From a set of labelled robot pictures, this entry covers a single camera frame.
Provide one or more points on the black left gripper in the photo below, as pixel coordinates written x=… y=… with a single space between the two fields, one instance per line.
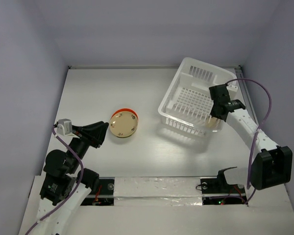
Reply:
x=93 y=133

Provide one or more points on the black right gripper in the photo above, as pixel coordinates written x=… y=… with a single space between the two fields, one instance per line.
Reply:
x=217 y=112

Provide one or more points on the beige decorated plate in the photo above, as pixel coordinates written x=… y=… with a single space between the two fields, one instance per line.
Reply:
x=123 y=124

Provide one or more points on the tan plate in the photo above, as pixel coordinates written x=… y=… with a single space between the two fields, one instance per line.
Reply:
x=212 y=122

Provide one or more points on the orange plate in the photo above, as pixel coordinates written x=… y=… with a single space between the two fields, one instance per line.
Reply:
x=125 y=110

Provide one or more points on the white plastic dish rack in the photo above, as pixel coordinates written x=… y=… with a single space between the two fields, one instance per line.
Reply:
x=187 y=104

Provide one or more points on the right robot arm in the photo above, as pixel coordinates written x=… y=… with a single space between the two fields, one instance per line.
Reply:
x=269 y=164

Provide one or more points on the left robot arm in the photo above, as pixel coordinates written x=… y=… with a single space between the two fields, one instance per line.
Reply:
x=67 y=182

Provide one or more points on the silver foil strip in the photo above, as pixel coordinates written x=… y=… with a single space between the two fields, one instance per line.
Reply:
x=157 y=191

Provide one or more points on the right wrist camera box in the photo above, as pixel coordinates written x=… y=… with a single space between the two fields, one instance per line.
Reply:
x=232 y=88

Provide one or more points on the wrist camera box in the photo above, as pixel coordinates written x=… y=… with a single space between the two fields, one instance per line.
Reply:
x=64 y=127
x=232 y=88

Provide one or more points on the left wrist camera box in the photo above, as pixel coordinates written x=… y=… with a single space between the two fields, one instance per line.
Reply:
x=64 y=127

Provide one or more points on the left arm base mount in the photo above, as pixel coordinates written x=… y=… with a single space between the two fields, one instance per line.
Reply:
x=103 y=196

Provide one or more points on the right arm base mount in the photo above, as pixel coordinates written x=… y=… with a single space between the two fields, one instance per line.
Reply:
x=217 y=191

